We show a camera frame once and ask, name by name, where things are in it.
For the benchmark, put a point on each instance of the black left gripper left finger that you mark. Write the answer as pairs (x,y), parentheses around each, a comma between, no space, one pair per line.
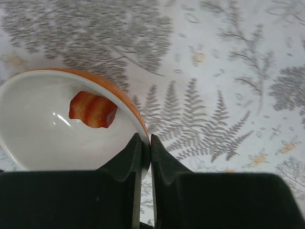
(106,198)

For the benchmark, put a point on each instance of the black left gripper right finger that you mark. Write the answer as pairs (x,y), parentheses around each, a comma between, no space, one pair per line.
(184,199)

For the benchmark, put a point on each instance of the small white bowl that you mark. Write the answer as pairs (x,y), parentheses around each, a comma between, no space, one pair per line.
(37,133)

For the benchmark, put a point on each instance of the small sausage piece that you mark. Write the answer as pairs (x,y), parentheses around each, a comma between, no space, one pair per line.
(93,110)

